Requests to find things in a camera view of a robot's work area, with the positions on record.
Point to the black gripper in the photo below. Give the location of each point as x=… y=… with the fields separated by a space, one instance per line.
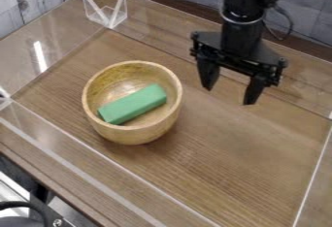
x=237 y=49

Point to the green rectangular block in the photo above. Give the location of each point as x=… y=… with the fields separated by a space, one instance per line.
x=132 y=105

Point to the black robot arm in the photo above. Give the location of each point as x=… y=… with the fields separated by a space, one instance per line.
x=246 y=11

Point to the wooden bowl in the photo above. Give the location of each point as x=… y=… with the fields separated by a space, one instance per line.
x=118 y=80

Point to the clear acrylic tray walls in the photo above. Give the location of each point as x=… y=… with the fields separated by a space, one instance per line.
x=234 y=166

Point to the clear acrylic corner bracket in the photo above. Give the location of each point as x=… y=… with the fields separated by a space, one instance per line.
x=105 y=16

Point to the black metal table bracket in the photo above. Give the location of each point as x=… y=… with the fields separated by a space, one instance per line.
x=55 y=213

